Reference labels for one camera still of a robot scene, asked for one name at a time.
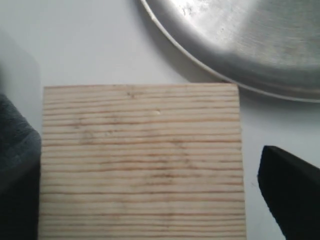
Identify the light wooden cube block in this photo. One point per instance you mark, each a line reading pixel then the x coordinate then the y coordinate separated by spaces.
pixel 142 162

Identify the round stainless steel plate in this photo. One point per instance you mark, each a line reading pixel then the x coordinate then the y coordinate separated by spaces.
pixel 271 47

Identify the grey fluffy towel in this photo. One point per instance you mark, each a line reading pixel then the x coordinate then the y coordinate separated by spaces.
pixel 20 145

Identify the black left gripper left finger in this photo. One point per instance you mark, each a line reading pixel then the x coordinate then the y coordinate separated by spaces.
pixel 19 206

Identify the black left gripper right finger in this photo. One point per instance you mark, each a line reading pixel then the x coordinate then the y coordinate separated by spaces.
pixel 290 187

